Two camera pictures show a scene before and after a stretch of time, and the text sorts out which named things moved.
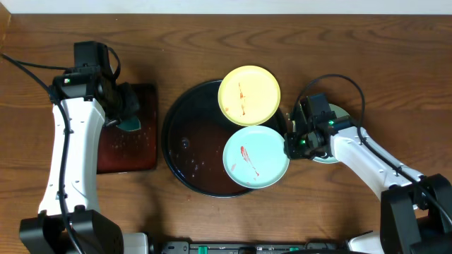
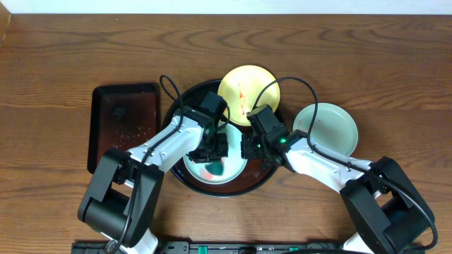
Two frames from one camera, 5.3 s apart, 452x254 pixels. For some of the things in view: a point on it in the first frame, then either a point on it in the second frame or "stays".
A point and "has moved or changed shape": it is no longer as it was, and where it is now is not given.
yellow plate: (249, 95) stays
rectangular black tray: (121, 151) stays
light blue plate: (254, 157) has moved or changed shape
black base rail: (188, 248) stays
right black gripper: (292, 151) -> (247, 152)
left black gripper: (133, 105) -> (201, 158)
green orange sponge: (131, 125) -> (215, 167)
